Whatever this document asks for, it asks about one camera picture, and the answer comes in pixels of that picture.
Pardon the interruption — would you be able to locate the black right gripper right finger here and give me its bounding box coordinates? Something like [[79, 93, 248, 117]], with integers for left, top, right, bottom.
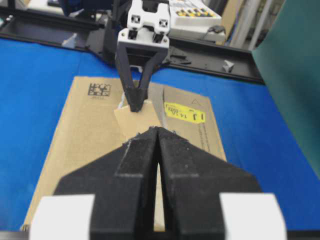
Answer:
[[157, 126, 287, 240]]

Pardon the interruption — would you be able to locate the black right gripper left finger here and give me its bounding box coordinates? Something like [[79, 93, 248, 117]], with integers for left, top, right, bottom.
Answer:
[[29, 127, 158, 240]]

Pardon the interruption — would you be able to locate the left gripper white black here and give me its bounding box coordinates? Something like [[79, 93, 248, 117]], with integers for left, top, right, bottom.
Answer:
[[116, 0, 171, 112]]

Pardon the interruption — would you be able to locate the beige tape piece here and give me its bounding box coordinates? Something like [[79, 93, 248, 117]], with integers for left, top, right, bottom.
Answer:
[[114, 100, 162, 140]]

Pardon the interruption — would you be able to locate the brown cardboard box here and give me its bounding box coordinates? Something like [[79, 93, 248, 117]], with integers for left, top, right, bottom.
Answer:
[[22, 76, 226, 230]]

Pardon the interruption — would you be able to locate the yellow label sticker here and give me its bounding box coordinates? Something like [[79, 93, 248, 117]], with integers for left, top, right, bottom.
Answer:
[[163, 102, 206, 124]]

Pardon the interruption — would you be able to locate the blue table cloth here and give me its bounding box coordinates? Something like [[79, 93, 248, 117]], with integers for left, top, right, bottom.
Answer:
[[0, 39, 320, 231]]

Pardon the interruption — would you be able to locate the screwdriver set tray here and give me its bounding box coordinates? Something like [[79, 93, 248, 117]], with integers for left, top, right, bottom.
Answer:
[[169, 0, 226, 42]]

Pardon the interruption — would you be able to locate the green board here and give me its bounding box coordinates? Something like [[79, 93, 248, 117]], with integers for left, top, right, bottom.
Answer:
[[252, 0, 320, 193]]

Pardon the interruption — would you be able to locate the black frame rail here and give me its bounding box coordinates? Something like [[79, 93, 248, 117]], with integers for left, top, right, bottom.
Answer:
[[0, 6, 266, 85]]

